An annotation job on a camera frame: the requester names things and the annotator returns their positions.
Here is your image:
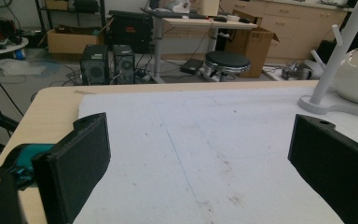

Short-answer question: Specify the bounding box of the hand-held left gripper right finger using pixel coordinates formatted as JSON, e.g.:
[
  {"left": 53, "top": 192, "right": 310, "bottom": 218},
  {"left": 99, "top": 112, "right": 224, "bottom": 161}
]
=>
[{"left": 287, "top": 113, "right": 358, "bottom": 224}]

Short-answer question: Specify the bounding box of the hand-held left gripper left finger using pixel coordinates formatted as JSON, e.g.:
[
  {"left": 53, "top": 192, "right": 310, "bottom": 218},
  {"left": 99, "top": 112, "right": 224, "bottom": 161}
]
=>
[{"left": 3, "top": 112, "right": 112, "bottom": 224}]

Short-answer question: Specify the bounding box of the white bowl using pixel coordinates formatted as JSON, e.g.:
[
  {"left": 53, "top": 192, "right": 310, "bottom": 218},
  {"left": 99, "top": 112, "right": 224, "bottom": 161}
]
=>
[{"left": 333, "top": 47, "right": 358, "bottom": 106}]

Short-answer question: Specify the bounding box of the black computer tower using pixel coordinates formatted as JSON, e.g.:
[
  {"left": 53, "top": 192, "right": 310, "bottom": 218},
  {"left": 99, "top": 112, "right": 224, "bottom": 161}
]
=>
[
  {"left": 79, "top": 44, "right": 110, "bottom": 86},
  {"left": 112, "top": 44, "right": 136, "bottom": 85}
]

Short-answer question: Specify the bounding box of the white mug tree stand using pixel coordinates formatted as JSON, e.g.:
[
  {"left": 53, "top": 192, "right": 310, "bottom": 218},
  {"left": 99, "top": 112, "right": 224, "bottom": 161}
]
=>
[{"left": 296, "top": 0, "right": 358, "bottom": 120}]

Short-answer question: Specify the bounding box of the white foam mat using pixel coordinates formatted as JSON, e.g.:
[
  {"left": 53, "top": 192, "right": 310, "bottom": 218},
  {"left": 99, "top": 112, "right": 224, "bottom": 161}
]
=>
[{"left": 73, "top": 86, "right": 358, "bottom": 224}]

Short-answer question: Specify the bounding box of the open cardboard box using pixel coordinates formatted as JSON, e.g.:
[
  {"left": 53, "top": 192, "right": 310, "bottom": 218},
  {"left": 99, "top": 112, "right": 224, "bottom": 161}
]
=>
[{"left": 47, "top": 25, "right": 106, "bottom": 55}]

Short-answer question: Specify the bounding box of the white round side table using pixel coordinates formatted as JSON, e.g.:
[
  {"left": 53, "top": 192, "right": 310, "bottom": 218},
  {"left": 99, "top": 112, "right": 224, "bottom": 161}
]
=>
[{"left": 0, "top": 36, "right": 30, "bottom": 58}]

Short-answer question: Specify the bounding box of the beige wooden cabinet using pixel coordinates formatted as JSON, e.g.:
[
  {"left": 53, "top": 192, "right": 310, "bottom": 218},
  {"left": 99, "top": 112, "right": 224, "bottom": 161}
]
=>
[{"left": 218, "top": 0, "right": 355, "bottom": 62}]

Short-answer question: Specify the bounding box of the tall cardboard box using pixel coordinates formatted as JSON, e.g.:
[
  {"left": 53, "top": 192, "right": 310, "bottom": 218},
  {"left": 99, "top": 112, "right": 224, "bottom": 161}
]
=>
[{"left": 224, "top": 8, "right": 280, "bottom": 78}]

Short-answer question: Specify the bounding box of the black equipment case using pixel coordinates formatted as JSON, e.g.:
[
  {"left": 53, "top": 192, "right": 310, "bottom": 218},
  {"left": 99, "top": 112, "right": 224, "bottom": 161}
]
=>
[{"left": 107, "top": 9, "right": 155, "bottom": 54}]

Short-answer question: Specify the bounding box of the black round stool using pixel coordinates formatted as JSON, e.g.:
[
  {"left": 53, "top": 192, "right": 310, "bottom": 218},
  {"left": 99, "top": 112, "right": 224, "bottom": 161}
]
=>
[{"left": 200, "top": 50, "right": 252, "bottom": 83}]

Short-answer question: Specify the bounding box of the black metal shelf rack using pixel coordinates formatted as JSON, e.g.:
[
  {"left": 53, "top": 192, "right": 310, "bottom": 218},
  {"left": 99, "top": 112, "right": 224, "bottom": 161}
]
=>
[{"left": 34, "top": 0, "right": 107, "bottom": 32}]

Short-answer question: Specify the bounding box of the black power adapter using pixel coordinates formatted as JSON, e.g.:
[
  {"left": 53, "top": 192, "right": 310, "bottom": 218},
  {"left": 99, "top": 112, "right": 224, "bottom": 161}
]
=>
[{"left": 180, "top": 58, "right": 205, "bottom": 76}]

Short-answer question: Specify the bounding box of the light wooden desk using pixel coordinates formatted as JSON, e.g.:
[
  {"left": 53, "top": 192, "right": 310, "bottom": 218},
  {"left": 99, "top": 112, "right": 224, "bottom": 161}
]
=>
[{"left": 150, "top": 16, "right": 258, "bottom": 84}]

